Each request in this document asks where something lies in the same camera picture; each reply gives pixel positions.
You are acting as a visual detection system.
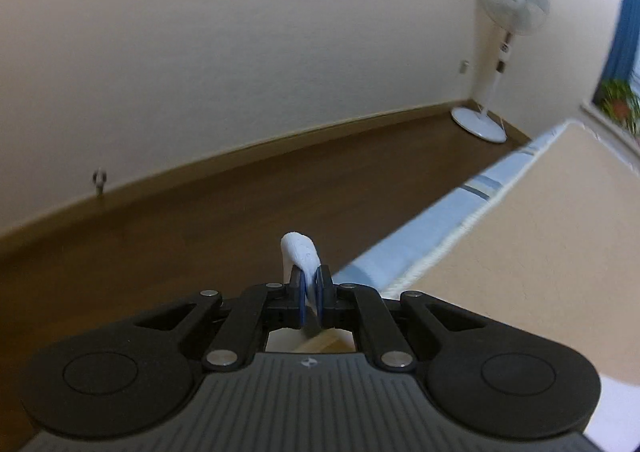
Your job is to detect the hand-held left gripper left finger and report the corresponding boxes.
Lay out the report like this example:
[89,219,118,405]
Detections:
[132,266,307,373]

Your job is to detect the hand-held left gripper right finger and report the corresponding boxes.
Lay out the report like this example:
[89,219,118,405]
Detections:
[315,264,490,373]

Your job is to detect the white small garment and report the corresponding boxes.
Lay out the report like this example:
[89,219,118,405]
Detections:
[280,231,325,319]

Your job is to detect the blue striped mattress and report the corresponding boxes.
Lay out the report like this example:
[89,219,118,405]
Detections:
[332,128,565,299]

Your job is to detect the beige bed sheet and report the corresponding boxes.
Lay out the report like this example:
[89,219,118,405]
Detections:
[381,121,640,385]

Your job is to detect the white window sill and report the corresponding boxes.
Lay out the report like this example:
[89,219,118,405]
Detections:
[580,101,640,159]

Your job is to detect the potted plant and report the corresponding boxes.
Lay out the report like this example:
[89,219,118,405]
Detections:
[599,78,640,134]

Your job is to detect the blue curtain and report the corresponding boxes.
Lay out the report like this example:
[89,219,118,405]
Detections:
[592,0,640,103]

